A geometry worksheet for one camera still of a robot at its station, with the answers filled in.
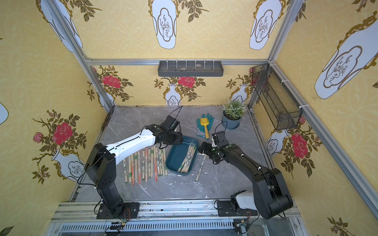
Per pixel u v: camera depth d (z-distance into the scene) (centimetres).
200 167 88
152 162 90
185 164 88
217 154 64
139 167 88
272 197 42
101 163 47
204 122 109
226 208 74
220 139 69
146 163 90
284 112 82
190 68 92
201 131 105
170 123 68
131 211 73
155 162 90
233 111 96
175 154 93
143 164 89
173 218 72
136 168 88
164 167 88
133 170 87
